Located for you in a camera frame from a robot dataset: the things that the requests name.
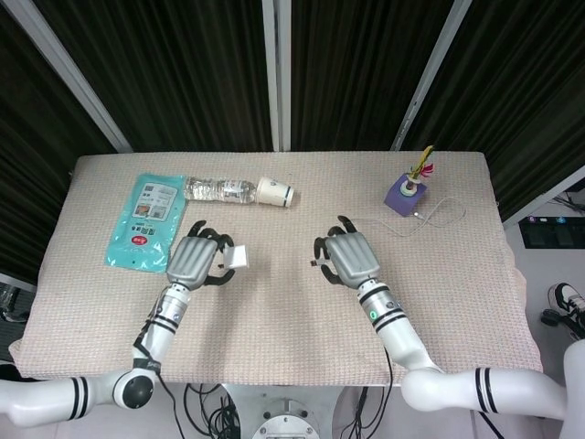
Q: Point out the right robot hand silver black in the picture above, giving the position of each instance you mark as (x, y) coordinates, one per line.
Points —
(354, 258)

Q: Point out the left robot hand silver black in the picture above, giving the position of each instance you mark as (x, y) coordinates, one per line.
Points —
(192, 260)

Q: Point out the white power adapter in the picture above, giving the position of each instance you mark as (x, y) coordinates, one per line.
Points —
(237, 258)

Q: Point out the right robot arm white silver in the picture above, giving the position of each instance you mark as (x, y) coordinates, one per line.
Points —
(402, 338)

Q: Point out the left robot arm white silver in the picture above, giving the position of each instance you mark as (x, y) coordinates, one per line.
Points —
(160, 334)

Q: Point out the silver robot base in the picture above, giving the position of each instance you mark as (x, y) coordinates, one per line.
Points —
(285, 425)

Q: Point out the teal wet wipes pack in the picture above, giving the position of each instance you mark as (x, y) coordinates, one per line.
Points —
(141, 219)

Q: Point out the clear plastic water bottle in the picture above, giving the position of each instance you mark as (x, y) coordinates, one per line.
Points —
(215, 189)

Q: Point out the purple foam block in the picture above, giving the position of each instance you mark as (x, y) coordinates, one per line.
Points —
(402, 201)

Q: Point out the beige waffle table cloth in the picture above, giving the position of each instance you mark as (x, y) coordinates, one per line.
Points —
(283, 320)

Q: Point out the white paper cup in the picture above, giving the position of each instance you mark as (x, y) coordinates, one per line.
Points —
(274, 192)

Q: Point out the dark computer monitor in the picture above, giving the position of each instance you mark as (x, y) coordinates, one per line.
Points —
(555, 233)

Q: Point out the black and white sneaker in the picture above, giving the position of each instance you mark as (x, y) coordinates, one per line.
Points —
(566, 297)

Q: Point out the slanted aluminium frame post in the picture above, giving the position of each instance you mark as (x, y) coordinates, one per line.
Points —
(68, 73)
(429, 78)

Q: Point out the upright aluminium frame post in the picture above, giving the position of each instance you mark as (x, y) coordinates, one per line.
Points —
(276, 73)

